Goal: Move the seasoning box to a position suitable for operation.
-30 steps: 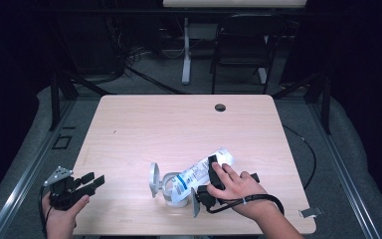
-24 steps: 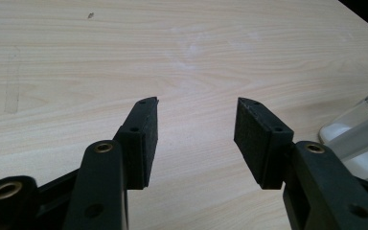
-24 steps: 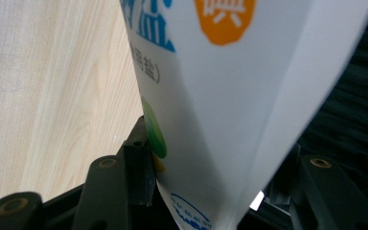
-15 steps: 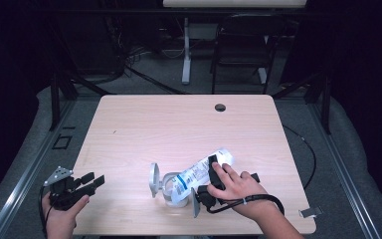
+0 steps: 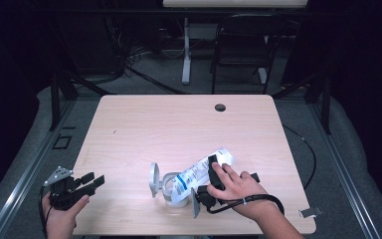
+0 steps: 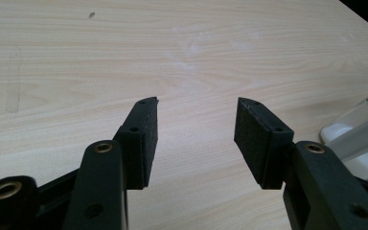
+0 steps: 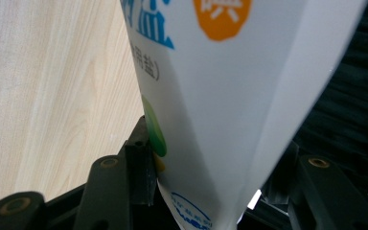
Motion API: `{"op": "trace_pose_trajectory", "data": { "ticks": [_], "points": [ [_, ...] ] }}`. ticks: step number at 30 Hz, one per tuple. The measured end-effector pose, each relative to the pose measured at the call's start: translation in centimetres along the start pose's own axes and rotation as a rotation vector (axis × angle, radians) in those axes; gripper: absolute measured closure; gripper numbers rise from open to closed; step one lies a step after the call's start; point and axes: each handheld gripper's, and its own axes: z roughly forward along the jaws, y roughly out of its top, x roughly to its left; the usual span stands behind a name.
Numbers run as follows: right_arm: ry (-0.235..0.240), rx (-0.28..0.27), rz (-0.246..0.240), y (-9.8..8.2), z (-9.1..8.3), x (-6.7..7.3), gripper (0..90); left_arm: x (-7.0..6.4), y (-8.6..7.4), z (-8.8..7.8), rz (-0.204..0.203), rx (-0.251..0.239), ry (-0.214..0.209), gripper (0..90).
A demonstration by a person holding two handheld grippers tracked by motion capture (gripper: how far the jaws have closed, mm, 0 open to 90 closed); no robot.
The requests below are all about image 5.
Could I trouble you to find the person's right hand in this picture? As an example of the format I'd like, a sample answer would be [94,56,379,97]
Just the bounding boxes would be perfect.
[206,161,274,221]

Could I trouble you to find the black metal stand post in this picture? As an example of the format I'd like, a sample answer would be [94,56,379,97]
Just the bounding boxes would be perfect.
[49,70,62,131]
[320,75,332,135]

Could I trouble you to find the black folding chair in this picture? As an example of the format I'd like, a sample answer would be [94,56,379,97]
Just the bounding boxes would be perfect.
[210,13,287,96]

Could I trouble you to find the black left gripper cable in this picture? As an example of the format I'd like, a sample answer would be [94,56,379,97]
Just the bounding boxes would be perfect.
[38,184,54,239]

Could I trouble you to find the white refill pouch blue label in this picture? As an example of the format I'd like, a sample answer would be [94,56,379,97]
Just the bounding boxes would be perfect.
[170,146,236,205]

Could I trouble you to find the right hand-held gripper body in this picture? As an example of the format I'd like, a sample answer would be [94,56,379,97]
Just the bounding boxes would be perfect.
[191,184,228,220]

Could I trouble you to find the thin black floor cable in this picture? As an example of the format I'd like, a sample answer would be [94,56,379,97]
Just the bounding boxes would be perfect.
[282,124,317,191]

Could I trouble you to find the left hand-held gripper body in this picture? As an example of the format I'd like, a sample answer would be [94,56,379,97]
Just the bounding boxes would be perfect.
[43,165,96,212]

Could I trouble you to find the white desk with white legs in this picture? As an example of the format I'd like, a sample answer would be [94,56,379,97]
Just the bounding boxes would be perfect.
[162,0,309,86]

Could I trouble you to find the bundle of floor cables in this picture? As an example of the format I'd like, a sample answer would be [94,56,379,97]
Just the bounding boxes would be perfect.
[112,19,188,97]

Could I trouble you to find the person's left hand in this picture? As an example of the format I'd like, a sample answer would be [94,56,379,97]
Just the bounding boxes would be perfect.
[41,191,91,231]

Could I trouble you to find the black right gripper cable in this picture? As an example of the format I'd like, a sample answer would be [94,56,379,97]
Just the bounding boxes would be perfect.
[206,193,286,216]

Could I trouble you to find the aluminium floor rail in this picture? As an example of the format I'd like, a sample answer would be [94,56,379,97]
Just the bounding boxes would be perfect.
[307,102,382,239]
[0,99,78,239]

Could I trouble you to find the clear jar with grey lid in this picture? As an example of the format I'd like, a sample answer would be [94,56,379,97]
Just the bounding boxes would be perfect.
[148,161,191,209]

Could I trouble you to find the grey tape strip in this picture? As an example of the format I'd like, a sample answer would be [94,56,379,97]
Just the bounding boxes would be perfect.
[298,205,323,219]

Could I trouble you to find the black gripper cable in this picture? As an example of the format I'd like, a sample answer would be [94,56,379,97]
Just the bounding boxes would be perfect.
[38,184,54,239]
[206,193,286,216]

